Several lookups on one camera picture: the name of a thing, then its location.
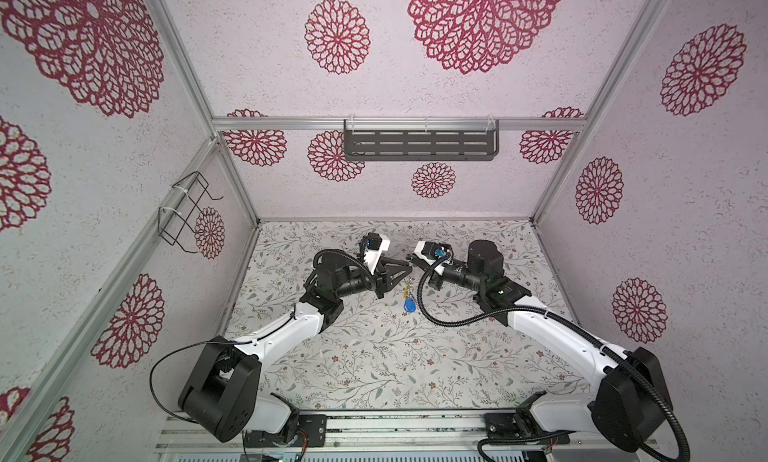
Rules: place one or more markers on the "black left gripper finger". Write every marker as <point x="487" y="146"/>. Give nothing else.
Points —
<point x="394" y="267"/>
<point x="388" y="279"/>

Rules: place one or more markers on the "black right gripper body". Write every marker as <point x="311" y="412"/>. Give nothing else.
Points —
<point x="457" y="276"/>

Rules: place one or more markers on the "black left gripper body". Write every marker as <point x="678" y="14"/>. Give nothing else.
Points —
<point x="361" y="281"/>

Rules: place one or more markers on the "keyring bunch with blue tags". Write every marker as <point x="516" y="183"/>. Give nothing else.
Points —
<point x="409" y="300"/>

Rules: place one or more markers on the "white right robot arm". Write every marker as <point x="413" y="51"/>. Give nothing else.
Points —
<point x="631" y="399"/>

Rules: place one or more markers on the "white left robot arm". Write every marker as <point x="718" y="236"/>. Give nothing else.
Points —
<point x="222" y="392"/>

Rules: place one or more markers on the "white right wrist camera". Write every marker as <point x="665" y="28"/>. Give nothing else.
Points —
<point x="431" y="251"/>

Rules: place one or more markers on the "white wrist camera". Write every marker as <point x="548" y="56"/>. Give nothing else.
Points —
<point x="431" y="251"/>
<point x="372" y="247"/>

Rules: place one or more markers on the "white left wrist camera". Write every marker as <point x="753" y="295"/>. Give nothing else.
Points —
<point x="372" y="247"/>

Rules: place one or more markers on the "grey slotted wall shelf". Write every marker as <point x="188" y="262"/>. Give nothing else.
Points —
<point x="424" y="145"/>

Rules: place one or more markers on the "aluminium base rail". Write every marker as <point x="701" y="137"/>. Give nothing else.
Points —
<point x="400" y="435"/>

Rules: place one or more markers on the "black wire wall rack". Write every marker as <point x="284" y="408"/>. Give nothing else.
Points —
<point x="193" y="224"/>

